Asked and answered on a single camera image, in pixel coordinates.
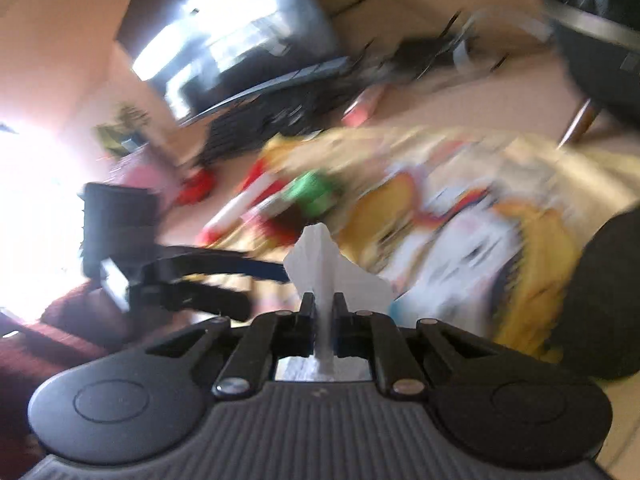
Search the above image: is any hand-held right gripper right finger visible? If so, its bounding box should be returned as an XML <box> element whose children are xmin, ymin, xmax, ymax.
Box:
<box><xmin>332</xmin><ymin>292</ymin><xmax>501</xmax><ymax>401</ymax></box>

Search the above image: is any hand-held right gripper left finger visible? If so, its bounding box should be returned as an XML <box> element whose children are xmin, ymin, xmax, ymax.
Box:
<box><xmin>145</xmin><ymin>292</ymin><xmax>316</xmax><ymax>401</ymax></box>

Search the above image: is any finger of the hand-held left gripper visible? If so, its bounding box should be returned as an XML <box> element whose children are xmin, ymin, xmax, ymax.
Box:
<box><xmin>130</xmin><ymin>280</ymin><xmax>253</xmax><ymax>322</ymax></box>
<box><xmin>135</xmin><ymin>245</ymin><xmax>291</xmax><ymax>286</ymax></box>

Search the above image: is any white tissue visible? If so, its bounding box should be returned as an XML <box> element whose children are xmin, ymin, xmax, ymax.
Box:
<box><xmin>275</xmin><ymin>225</ymin><xmax>396</xmax><ymax>382</ymax></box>

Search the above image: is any pink object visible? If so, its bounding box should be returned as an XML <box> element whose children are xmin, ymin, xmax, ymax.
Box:
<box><xmin>112</xmin><ymin>155</ymin><xmax>176</xmax><ymax>201</ymax></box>

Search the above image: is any red white rolled cloth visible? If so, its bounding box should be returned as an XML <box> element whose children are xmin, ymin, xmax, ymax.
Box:
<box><xmin>197</xmin><ymin>157</ymin><xmax>286</xmax><ymax>246</ymax></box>

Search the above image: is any red crochet toy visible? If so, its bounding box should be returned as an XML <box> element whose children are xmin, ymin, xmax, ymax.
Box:
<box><xmin>175</xmin><ymin>167</ymin><xmax>218</xmax><ymax>206</ymax></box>

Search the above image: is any yellow green object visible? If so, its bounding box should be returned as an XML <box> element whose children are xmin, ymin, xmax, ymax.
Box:
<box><xmin>95</xmin><ymin>105</ymin><xmax>151</xmax><ymax>158</ymax></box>

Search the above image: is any person's dark red clothing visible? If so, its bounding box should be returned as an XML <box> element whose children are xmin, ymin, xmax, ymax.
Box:
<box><xmin>0</xmin><ymin>280</ymin><xmax>151</xmax><ymax>461</ymax></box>

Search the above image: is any black keyboard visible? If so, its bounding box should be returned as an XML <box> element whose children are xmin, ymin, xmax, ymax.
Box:
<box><xmin>197</xmin><ymin>72</ymin><xmax>373</xmax><ymax>168</ymax></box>

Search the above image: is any yellow printed towel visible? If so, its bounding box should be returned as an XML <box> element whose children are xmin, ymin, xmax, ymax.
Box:
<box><xmin>200</xmin><ymin>125</ymin><xmax>640</xmax><ymax>366</ymax></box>

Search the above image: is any small pink bottle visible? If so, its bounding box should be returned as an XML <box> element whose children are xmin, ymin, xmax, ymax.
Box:
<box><xmin>340</xmin><ymin>85</ymin><xmax>388</xmax><ymax>128</ymax></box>

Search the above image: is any black curved monitor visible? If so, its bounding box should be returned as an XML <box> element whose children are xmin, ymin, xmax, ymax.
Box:
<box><xmin>115</xmin><ymin>0</ymin><xmax>351</xmax><ymax>123</ymax></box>

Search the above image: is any black eye mask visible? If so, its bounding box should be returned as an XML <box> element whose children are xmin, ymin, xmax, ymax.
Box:
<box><xmin>542</xmin><ymin>210</ymin><xmax>640</xmax><ymax>381</ymax></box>

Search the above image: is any black power adapter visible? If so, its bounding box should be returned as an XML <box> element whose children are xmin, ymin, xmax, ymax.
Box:
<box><xmin>392</xmin><ymin>35</ymin><xmax>453</xmax><ymax>73</ymax></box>

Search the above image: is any black round speaker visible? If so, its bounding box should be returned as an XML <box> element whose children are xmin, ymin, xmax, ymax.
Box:
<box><xmin>535</xmin><ymin>0</ymin><xmax>640</xmax><ymax>148</ymax></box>

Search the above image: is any black cables and adapter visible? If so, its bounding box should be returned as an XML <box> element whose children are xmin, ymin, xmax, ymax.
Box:
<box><xmin>447</xmin><ymin>7</ymin><xmax>553</xmax><ymax>78</ymax></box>

